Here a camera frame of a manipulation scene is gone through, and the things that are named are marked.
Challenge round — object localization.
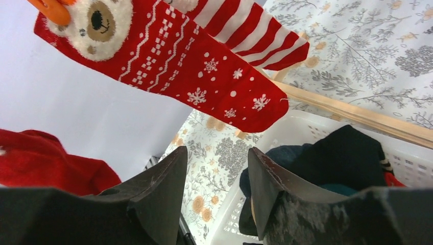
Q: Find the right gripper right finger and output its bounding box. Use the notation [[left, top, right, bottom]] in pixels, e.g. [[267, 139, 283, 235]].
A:
[[248, 147, 432, 244]]

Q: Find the dark green sock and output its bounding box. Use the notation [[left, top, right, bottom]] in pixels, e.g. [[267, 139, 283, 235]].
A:
[[320, 184, 358, 197]]

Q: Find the wooden clothes rack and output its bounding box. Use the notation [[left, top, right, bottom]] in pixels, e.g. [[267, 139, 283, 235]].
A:
[[268, 68, 432, 149]]

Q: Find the black sock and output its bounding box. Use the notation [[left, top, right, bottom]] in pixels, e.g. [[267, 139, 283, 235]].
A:
[[239, 125, 393, 237]]

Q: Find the red white striped sock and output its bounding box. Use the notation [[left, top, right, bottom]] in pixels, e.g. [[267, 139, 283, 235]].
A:
[[167, 0, 309, 71]]

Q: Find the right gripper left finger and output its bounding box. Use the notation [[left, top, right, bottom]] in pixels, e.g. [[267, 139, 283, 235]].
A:
[[101, 146, 188, 244]]

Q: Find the red bear christmas sock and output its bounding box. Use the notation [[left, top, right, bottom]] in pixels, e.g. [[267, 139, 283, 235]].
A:
[[34, 1, 289, 133]]

